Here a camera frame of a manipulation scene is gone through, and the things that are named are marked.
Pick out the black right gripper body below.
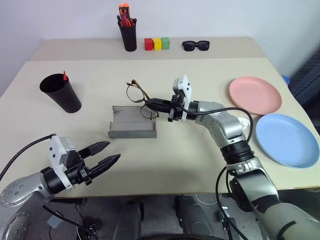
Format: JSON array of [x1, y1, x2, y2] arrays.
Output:
[[166, 92, 187, 123]]

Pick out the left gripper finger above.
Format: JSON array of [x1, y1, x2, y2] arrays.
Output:
[[88, 153, 122, 180], [79, 141, 112, 158]]

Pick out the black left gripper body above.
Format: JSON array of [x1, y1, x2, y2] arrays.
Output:
[[65, 149, 93, 186]]

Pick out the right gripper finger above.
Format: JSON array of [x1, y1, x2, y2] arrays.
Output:
[[149, 98, 173, 107], [145, 102, 172, 114]]

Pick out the tortoiseshell eyeglasses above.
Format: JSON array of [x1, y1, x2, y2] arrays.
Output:
[[125, 79, 161, 120]]

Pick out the small grey box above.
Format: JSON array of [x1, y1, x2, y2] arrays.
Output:
[[46, 215, 63, 229]]

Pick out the yellow block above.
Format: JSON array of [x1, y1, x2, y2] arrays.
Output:
[[152, 37, 163, 51]]

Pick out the wide black cup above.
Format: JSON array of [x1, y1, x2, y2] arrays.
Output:
[[39, 73, 83, 114]]

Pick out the black sunglasses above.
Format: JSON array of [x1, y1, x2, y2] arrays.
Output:
[[181, 40, 210, 52]]

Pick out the crumpled white paper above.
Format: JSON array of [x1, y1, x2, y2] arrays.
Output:
[[238, 117, 251, 131]]

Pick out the tall black pen holder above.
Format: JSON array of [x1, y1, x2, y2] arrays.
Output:
[[117, 21, 138, 52]]

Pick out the pink plate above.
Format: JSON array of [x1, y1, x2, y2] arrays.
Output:
[[229, 76, 283, 116]]

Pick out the dark rounded shape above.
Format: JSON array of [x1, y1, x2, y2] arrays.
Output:
[[174, 194, 214, 237]]

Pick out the blue plate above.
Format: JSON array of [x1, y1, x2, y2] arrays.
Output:
[[255, 113, 320, 169]]

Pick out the black floor connector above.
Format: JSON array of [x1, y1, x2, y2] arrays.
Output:
[[217, 206, 237, 231]]

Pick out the black chair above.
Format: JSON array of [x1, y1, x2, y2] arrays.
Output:
[[288, 48, 320, 108]]

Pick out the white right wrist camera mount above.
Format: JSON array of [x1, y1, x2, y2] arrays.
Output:
[[171, 74, 194, 121]]

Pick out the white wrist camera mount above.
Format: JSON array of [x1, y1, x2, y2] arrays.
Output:
[[48, 134, 77, 189], [171, 74, 194, 121]]

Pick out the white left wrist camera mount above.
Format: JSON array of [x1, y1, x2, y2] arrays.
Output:
[[48, 134, 77, 189]]

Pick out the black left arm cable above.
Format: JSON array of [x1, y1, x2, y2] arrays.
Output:
[[0, 134, 55, 181]]

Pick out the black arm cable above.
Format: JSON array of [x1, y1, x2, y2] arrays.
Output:
[[183, 106, 253, 240], [0, 134, 55, 181]]

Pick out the black floor cable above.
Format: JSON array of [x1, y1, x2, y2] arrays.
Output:
[[42, 199, 106, 240]]

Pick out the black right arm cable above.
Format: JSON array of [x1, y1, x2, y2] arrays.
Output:
[[183, 106, 253, 240]]

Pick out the white floor cable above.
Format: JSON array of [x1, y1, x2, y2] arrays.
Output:
[[195, 192, 218, 205]]

